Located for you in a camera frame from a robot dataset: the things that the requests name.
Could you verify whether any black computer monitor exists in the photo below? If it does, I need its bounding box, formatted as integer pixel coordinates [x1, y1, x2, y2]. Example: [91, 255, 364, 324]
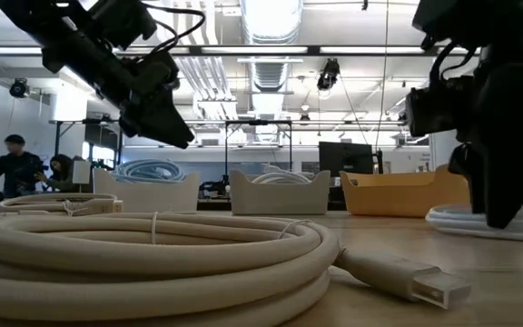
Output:
[318, 141, 376, 179]

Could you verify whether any white column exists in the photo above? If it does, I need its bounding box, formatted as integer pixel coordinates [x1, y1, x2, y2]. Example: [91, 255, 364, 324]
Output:
[428, 130, 461, 172]

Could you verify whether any grey plastic bin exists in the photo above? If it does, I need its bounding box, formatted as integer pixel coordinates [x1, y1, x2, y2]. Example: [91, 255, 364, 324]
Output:
[229, 169, 331, 216]

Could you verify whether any small white board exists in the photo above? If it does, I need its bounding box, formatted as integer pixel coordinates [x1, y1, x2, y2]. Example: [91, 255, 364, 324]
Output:
[71, 159, 93, 185]

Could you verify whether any silver ceiling duct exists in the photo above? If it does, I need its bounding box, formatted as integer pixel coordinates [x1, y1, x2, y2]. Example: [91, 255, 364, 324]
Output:
[240, 0, 305, 142]

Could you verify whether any white plastic bin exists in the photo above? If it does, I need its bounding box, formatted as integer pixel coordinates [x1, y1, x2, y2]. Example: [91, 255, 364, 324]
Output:
[91, 167, 202, 213]

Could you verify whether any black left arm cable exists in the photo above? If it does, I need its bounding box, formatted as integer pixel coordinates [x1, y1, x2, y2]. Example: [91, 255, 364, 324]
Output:
[137, 3, 208, 56]

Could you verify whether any black ceiling camera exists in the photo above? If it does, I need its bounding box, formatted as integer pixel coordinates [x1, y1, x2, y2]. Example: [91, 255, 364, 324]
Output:
[316, 57, 340, 91]
[8, 77, 31, 100]

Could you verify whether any black metal stand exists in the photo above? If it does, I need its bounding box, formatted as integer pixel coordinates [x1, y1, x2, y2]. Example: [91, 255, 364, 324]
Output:
[48, 118, 124, 170]
[223, 119, 294, 176]

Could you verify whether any yellow plastic bin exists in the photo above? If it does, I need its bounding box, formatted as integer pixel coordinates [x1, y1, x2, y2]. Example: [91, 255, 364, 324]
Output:
[339, 163, 472, 218]

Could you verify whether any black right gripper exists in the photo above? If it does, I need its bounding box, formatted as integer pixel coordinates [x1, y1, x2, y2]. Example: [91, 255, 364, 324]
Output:
[447, 57, 523, 230]

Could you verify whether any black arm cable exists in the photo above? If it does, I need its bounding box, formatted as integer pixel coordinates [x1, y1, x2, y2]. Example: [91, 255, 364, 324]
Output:
[137, 3, 208, 56]
[428, 42, 481, 88]

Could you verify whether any beige usb cable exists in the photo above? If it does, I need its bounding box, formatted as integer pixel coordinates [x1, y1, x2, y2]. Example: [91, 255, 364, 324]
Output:
[0, 211, 473, 327]
[0, 192, 125, 228]

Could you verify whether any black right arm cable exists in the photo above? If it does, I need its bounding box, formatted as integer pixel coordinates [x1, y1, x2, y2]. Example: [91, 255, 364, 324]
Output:
[428, 42, 481, 88]

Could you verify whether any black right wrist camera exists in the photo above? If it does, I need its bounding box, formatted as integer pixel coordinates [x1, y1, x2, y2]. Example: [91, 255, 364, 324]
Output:
[405, 85, 478, 139]

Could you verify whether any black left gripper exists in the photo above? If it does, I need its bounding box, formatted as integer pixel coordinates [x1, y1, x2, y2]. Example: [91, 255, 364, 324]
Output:
[67, 42, 196, 150]

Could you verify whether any person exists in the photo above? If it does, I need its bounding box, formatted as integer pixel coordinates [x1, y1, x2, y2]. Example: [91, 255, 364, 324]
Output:
[37, 154, 93, 194]
[0, 134, 45, 199]

